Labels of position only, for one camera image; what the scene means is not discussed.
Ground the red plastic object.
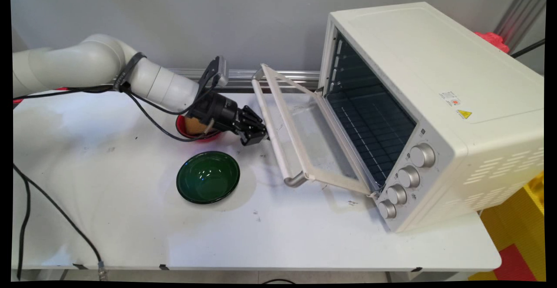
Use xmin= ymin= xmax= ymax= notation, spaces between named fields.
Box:
xmin=474 ymin=31 xmax=510 ymax=54

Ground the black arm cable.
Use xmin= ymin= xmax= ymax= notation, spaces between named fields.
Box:
xmin=13 ymin=73 xmax=218 ymax=143

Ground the yellow foam mat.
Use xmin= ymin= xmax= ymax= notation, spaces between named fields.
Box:
xmin=468 ymin=171 xmax=547 ymax=282

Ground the thin black cable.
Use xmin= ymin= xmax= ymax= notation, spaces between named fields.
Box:
xmin=17 ymin=179 xmax=31 ymax=280

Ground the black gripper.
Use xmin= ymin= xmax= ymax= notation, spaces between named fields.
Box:
xmin=187 ymin=93 xmax=268 ymax=146

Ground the cream glass oven door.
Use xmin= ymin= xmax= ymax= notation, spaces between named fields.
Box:
xmin=252 ymin=64 xmax=379 ymax=197

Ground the red bowl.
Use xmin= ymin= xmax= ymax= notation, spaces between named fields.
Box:
xmin=175 ymin=114 xmax=223 ymax=143

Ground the red foam mat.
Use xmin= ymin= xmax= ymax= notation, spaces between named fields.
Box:
xmin=494 ymin=244 xmax=538 ymax=282

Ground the small red object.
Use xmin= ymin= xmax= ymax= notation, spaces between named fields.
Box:
xmin=13 ymin=87 xmax=69 ymax=105

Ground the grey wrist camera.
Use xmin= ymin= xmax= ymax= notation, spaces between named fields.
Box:
xmin=205 ymin=56 xmax=229 ymax=87

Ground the aluminium frame post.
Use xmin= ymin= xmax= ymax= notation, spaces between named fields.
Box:
xmin=494 ymin=0 xmax=547 ymax=54

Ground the aluminium rail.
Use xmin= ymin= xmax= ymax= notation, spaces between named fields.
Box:
xmin=168 ymin=68 xmax=320 ymax=94

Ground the cream toaster oven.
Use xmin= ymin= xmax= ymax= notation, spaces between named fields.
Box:
xmin=318 ymin=2 xmax=544 ymax=233

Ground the metal oven rack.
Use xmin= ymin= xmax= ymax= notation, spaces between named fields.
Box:
xmin=326 ymin=84 xmax=416 ymax=184

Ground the tan bread piece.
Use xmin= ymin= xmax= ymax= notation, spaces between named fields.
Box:
xmin=184 ymin=116 xmax=209 ymax=136

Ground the green glass bowl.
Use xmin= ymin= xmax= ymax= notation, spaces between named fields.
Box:
xmin=176 ymin=151 xmax=241 ymax=204

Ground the black cable with metal connector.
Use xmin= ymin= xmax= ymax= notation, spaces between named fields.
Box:
xmin=12 ymin=164 xmax=107 ymax=280

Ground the thick black cable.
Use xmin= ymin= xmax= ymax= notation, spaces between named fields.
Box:
xmin=510 ymin=39 xmax=545 ymax=59

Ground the silver oven knob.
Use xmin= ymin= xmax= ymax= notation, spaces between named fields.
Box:
xmin=386 ymin=184 xmax=408 ymax=205
xmin=397 ymin=165 xmax=421 ymax=188
xmin=409 ymin=144 xmax=436 ymax=168
xmin=377 ymin=200 xmax=397 ymax=219

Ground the black strap on arm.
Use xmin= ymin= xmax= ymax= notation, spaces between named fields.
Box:
xmin=114 ymin=52 xmax=146 ymax=92

